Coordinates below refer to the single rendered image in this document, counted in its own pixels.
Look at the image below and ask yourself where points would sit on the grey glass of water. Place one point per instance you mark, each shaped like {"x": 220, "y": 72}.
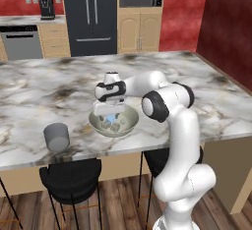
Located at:
{"x": 56, "y": 137}

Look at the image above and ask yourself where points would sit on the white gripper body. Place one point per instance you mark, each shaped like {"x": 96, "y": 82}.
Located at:
{"x": 108, "y": 108}

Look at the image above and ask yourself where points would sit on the beige tall cupboard unit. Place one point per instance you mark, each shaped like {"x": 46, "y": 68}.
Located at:
{"x": 139, "y": 32}

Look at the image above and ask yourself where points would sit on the grey ice cube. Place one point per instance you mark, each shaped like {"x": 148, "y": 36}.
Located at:
{"x": 115, "y": 128}
{"x": 106, "y": 125}
{"x": 124, "y": 121}

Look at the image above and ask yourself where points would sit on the grey-green ice bowl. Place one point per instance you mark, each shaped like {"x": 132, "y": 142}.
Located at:
{"x": 128, "y": 127}

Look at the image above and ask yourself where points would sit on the beige kitchen island base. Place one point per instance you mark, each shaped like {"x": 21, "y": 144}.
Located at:
{"x": 226, "y": 175}

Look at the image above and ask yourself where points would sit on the black fridge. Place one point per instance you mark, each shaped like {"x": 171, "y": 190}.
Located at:
{"x": 89, "y": 14}

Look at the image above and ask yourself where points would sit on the grey dishwasher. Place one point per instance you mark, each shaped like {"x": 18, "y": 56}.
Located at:
{"x": 21, "y": 44}

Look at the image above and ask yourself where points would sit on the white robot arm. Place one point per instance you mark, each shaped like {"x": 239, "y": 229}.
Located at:
{"x": 180, "y": 132}

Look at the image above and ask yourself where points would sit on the black bar stool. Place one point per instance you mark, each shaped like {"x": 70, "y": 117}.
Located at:
{"x": 157, "y": 161}
{"x": 70, "y": 178}

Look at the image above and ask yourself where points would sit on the beige drawer unit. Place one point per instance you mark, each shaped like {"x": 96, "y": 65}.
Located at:
{"x": 55, "y": 40}

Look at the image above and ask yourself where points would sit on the bluish ice cube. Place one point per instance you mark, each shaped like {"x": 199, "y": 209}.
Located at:
{"x": 112, "y": 119}

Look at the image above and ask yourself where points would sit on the black coffee machine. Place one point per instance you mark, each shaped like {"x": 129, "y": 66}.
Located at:
{"x": 47, "y": 8}

